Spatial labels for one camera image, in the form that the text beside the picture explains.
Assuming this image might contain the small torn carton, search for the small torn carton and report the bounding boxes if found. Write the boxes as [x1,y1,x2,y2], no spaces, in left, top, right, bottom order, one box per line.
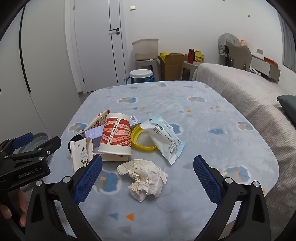
[70,137,94,173]

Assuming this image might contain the red striped paper cup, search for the red striped paper cup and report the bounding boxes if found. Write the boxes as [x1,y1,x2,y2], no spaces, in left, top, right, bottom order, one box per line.
[97,113,133,156]

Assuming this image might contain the grey clothing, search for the grey clothing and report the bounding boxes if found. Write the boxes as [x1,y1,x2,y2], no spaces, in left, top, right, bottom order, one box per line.
[218,33,241,55]

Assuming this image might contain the translucent beige storage box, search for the translucent beige storage box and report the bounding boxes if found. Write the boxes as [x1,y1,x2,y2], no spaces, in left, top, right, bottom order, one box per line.
[132,38,159,61]

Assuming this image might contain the white wipes packet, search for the white wipes packet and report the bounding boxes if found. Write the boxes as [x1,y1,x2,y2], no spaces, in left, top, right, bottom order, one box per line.
[139,113,186,165]

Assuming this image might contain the white wardrobe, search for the white wardrobe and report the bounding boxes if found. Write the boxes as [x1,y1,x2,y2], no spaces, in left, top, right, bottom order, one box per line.
[0,0,80,149]

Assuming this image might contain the black wardrobe handle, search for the black wardrobe handle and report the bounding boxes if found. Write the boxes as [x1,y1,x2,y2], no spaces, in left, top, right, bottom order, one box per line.
[19,5,31,93]

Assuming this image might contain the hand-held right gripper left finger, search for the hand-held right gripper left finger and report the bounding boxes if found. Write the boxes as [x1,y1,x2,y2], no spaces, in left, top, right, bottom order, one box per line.
[25,154,103,241]

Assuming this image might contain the white low cabinet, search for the white low cabinet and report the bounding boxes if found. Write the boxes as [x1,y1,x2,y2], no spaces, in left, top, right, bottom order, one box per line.
[251,54,281,82]

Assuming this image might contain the teal pillow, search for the teal pillow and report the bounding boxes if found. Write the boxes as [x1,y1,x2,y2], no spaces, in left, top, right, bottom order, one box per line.
[277,95,296,121]

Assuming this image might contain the beige plastic stool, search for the beige plastic stool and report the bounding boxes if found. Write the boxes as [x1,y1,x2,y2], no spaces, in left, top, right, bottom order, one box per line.
[135,58,161,81]
[180,61,204,81]

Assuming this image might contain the yellow plastic ring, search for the yellow plastic ring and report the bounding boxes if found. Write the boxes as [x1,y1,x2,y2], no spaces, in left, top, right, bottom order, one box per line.
[131,124,157,151]

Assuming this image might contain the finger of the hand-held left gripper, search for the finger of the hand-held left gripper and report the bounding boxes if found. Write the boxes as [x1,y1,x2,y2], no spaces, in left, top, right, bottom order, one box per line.
[0,132,35,158]
[5,136,62,165]

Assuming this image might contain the person's left hand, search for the person's left hand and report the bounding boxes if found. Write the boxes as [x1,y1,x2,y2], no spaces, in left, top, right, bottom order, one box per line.
[0,188,31,224]

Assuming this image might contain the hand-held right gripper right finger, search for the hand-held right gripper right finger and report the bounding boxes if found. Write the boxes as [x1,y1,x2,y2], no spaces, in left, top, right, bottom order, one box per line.
[193,155,271,241]

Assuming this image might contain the table with light blue cloth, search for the table with light blue cloth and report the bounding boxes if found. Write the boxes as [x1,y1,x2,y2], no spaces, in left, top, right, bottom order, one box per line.
[32,80,281,241]

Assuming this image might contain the beige knitted bed cover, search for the beige knitted bed cover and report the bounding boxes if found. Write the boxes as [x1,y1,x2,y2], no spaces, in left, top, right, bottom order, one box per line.
[192,63,296,241]

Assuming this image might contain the beige patterned wrapper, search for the beige patterned wrapper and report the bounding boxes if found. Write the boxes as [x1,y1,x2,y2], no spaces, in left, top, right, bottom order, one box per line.
[76,109,110,136]

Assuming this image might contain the small black item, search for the small black item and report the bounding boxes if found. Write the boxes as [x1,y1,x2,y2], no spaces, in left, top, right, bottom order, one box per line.
[68,136,84,153]

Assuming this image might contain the window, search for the window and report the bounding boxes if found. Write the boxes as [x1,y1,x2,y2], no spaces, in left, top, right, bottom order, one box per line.
[279,14,296,72]

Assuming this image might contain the white paper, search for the white paper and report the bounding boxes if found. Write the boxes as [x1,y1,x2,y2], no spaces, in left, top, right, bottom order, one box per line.
[116,159,169,203]

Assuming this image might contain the white door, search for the white door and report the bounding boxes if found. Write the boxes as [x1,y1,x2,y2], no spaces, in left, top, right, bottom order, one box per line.
[74,0,127,93]

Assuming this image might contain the grey perforated waste basket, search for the grey perforated waste basket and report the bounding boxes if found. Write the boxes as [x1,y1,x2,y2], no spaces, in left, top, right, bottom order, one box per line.
[16,132,55,163]

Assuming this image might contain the brown cardboard box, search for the brown cardboard box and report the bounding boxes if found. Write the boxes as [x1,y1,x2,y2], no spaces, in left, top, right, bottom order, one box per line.
[159,53,189,81]

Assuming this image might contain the beige chair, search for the beige chair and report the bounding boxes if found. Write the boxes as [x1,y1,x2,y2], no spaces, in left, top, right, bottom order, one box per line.
[225,42,252,70]

